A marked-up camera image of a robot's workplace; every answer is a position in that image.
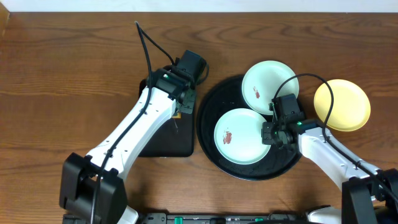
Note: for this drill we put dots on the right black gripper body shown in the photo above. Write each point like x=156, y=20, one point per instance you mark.
x=272, y=134

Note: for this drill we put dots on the round black tray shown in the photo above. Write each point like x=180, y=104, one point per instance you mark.
x=223, y=97

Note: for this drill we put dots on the yellow plate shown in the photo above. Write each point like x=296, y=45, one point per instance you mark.
x=347, y=104

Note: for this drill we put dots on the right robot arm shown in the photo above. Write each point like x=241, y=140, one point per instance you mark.
x=369, y=194

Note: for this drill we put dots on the light green plate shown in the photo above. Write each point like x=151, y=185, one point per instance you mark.
x=237, y=136
x=261, y=82

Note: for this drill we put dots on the green and yellow sponge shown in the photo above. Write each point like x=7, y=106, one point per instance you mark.
x=177, y=116

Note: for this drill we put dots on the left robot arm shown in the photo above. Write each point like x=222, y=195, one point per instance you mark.
x=92, y=186

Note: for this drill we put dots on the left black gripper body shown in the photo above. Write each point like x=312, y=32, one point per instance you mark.
x=189, y=101

